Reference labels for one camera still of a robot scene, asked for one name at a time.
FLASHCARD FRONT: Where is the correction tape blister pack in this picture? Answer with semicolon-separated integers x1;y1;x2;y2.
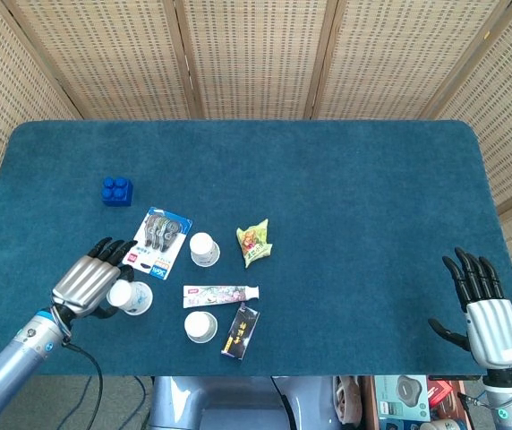
121;206;193;281

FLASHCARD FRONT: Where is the black purple small box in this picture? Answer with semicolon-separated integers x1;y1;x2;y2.
220;302;260;361

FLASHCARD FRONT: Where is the brown crumpled cloth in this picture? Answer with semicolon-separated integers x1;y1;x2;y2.
334;375;365;425

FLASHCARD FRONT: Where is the white paper cup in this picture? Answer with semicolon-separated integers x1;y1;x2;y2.
188;232;221;268
183;310;218;345
106;279;154;316

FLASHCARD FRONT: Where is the bamboo folding screen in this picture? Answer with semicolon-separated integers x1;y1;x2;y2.
0;0;512;337

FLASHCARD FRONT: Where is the white floral toothpaste tube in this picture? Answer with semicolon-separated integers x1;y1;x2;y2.
183;285;260;310

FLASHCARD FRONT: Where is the green snack packet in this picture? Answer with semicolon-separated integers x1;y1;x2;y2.
235;218;274;269

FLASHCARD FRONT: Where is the blue floor cable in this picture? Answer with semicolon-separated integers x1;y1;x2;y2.
56;375;94;430

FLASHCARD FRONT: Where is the blue building block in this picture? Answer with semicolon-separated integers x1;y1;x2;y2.
101;176;134;208

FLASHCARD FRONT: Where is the teal product box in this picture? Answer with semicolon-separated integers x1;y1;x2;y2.
374;374;431;425

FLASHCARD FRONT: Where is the black cable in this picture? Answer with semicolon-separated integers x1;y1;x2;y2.
61;339;105;430

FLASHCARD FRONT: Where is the blue table mat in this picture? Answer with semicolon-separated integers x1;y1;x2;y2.
0;119;512;377

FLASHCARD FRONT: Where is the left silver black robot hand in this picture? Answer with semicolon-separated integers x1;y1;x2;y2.
51;236;139;320

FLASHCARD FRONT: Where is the red small box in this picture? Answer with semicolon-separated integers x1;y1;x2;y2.
428;380;455;409

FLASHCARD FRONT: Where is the grey-blue robot torso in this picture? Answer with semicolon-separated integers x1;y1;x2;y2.
148;375;342;430

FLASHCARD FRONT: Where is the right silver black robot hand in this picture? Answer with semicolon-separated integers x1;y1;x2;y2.
428;246;512;371

